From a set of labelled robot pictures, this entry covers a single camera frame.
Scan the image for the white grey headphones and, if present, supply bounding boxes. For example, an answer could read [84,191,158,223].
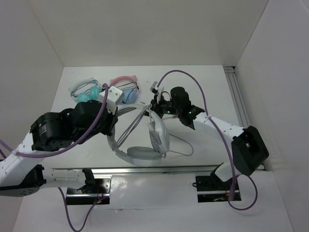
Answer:
[107,104,170,167]

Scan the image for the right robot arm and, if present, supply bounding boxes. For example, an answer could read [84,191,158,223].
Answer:
[150,86,269,189]

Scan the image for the grey headphone cable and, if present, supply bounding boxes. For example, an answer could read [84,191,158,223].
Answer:
[115,102,194,159]

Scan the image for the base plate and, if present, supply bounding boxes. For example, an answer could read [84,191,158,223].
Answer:
[65,175,112,205]
[192,175,232,203]

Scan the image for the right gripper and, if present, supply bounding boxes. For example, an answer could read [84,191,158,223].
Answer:
[143,94,181,120]

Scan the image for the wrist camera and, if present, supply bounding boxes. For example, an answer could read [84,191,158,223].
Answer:
[150,82,164,103]
[106,86,124,115]

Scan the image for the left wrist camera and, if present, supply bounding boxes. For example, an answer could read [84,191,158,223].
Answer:
[106,86,124,115]

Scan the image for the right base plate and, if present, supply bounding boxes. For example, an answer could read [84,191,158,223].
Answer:
[192,175,232,203]

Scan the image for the left base plate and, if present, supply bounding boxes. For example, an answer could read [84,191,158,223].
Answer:
[65,175,112,205]

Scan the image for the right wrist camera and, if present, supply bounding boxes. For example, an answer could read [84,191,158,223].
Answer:
[150,82,164,103]

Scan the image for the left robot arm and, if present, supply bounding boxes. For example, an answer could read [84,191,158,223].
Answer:
[0,101,118,197]

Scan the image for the teal headphones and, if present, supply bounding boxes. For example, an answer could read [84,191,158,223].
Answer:
[69,77,101,103]

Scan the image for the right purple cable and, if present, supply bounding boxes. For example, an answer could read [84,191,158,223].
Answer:
[156,70,259,211]

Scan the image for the pink blue headphones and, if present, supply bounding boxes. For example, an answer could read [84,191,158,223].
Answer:
[110,75,139,104]

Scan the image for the aluminium front rail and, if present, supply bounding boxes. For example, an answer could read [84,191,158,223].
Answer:
[50,165,218,176]

